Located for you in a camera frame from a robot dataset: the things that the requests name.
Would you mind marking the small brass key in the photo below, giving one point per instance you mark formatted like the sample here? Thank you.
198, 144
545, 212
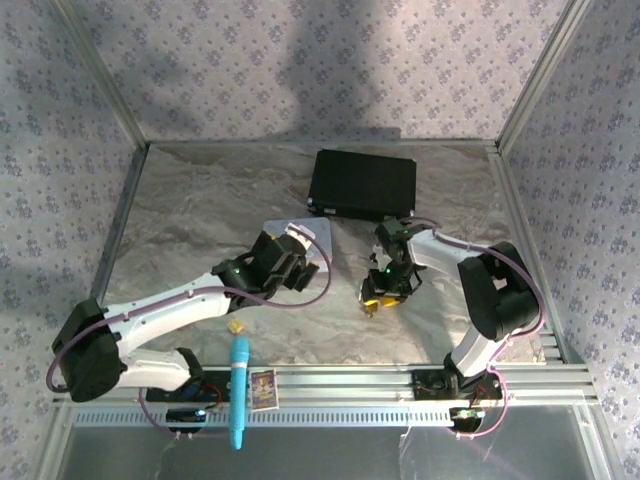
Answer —
370, 313

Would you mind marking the small picture card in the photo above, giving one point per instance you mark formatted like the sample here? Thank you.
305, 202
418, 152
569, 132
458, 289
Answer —
264, 390

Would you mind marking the aluminium side rail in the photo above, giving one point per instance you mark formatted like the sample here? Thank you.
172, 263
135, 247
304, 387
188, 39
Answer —
121, 220
520, 220

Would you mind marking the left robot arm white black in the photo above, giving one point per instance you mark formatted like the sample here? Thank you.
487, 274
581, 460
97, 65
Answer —
160, 310

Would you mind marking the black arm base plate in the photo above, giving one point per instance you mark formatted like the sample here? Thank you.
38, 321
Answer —
205, 392
430, 385

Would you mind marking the small yellow brown piece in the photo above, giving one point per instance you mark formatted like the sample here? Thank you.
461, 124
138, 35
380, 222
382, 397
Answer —
235, 327

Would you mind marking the aluminium mounting rail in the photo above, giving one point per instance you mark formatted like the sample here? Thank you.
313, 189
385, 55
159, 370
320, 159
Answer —
350, 382

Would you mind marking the thin aluminium back rail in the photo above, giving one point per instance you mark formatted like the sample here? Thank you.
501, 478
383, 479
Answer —
250, 144

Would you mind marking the blue marker pen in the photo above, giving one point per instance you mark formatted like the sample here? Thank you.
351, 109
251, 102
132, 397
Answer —
239, 390

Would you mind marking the small black controller board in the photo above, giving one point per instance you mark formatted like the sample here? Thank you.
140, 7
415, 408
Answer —
467, 414
185, 416

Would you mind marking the black rectangular case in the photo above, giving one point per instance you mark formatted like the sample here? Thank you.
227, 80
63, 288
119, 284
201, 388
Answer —
362, 185

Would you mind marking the grey metal sheet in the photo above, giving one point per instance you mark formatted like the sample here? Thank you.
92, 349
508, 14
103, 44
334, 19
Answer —
325, 457

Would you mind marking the aluminium frame post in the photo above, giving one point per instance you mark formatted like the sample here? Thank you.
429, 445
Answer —
103, 75
541, 75

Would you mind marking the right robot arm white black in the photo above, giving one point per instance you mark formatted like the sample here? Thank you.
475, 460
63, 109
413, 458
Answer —
500, 295

